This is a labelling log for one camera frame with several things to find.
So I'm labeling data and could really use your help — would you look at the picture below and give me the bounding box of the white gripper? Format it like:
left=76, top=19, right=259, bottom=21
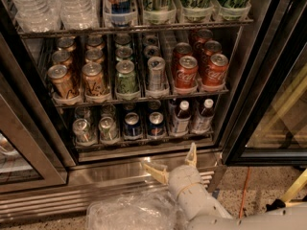
left=142, top=143, right=219, bottom=219

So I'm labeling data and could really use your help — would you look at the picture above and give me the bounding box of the dark bottle white cap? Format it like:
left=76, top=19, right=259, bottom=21
left=192, top=99, right=214, bottom=133
left=171, top=101, right=191, bottom=134

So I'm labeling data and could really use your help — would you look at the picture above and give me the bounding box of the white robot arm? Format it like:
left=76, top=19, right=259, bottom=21
left=142, top=143, right=307, bottom=230

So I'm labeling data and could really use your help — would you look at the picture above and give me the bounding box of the steel fridge base grille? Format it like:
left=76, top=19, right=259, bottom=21
left=0, top=150, right=228, bottom=223

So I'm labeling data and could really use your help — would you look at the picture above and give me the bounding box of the open glass fridge door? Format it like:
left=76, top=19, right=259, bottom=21
left=223, top=0, right=307, bottom=170

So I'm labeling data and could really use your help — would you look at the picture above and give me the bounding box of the left glass fridge door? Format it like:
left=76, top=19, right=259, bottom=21
left=0, top=74, right=67, bottom=194

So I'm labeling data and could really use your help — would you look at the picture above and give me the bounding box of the clear water bottle right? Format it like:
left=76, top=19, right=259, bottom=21
left=60, top=0, right=100, bottom=30

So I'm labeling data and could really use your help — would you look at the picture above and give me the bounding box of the clear water bottle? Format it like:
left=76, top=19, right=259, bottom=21
left=60, top=0, right=100, bottom=30
left=12, top=0, right=60, bottom=33

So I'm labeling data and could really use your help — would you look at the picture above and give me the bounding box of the clear water bottle left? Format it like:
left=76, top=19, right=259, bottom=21
left=12, top=0, right=60, bottom=33

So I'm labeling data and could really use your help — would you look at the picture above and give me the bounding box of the blue cola can right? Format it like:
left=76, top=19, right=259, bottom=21
left=148, top=112, right=164, bottom=136

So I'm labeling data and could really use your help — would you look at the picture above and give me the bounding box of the blue cola can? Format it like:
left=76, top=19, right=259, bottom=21
left=148, top=112, right=164, bottom=136
left=124, top=112, right=141, bottom=137

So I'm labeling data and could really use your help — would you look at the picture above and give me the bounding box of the blue tape cross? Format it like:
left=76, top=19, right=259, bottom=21
left=212, top=189, right=220, bottom=199

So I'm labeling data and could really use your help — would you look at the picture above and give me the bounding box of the clear plastic bag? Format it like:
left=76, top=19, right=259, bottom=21
left=85, top=190, right=188, bottom=230

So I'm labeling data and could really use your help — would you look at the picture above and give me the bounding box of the blue cola can left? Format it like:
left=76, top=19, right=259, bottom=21
left=124, top=112, right=141, bottom=137

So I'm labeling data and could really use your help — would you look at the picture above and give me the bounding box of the silver slim can front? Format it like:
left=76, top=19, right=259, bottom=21
left=148, top=57, right=165, bottom=91

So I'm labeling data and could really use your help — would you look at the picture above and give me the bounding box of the red cola can front left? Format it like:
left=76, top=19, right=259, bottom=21
left=175, top=56, right=199, bottom=89

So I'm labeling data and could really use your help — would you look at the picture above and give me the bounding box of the red cola can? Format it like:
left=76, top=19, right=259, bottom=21
left=200, top=40, right=222, bottom=67
left=190, top=29, right=213, bottom=48
left=175, top=56, right=199, bottom=89
left=172, top=42, right=193, bottom=77
left=202, top=54, right=228, bottom=86

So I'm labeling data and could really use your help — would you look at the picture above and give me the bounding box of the green can front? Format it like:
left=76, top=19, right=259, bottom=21
left=116, top=60, right=138, bottom=94

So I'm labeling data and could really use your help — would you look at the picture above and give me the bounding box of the red cola can front right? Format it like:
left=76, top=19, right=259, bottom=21
left=202, top=54, right=228, bottom=86

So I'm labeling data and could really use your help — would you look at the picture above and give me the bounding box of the silver can bottom left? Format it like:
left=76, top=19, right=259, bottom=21
left=72, top=119, right=94, bottom=143

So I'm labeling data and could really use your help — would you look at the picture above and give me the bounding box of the tan can front right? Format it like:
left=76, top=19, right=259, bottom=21
left=82, top=62, right=107, bottom=97

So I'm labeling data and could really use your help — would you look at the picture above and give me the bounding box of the red cola can middle left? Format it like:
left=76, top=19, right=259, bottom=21
left=172, top=42, right=193, bottom=77

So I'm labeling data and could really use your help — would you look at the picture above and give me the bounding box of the red cola can middle right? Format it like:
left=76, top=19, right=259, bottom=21
left=200, top=40, right=222, bottom=67

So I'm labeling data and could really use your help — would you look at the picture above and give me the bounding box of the yellow black stand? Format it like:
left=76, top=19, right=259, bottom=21
left=266, top=169, right=307, bottom=211

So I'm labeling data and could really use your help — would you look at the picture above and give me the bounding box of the red cola can back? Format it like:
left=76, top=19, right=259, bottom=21
left=190, top=29, right=213, bottom=48

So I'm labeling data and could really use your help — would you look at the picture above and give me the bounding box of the gold can front left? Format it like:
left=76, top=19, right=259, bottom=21
left=47, top=64, right=79, bottom=100

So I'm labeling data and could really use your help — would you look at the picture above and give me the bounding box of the orange cable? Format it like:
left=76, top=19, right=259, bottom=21
left=238, top=166, right=252, bottom=219

